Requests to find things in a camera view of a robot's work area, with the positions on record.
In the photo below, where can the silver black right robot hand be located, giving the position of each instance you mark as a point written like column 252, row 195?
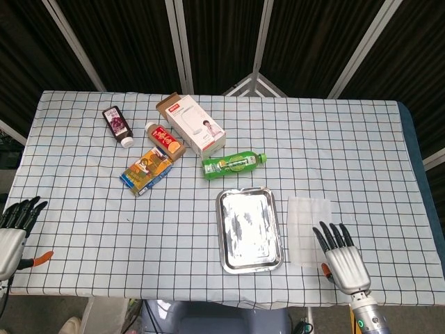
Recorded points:
column 346, row 268

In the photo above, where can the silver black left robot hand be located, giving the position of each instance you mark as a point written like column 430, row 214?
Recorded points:
column 8, row 240

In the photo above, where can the clear plastic bag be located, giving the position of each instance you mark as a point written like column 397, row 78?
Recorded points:
column 306, row 222

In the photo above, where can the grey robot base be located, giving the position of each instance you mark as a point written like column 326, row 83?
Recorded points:
column 215, row 318

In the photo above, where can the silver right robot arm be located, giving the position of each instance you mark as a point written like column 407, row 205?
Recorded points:
column 366, row 313

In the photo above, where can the stainless steel tray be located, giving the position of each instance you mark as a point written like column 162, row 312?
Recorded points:
column 248, row 229

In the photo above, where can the checkered light blue tablecloth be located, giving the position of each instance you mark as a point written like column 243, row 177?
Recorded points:
column 104, row 226

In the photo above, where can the beige shoe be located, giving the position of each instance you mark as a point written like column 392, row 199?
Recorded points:
column 69, row 323

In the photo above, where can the blue yellow drink carton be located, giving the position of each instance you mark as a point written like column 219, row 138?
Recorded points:
column 146, row 172

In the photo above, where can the green plastic drink bottle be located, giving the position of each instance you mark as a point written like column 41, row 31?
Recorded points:
column 229, row 165

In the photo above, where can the dark purple juice bottle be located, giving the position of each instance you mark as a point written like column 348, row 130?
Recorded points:
column 118, row 125

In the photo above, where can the brown milk tea bottle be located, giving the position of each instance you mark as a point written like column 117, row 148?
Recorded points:
column 167, row 141

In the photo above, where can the white lamp product box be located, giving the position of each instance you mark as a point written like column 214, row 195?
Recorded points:
column 198, row 128

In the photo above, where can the white folding screen frame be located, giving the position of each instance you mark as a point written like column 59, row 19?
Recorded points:
column 259, row 83

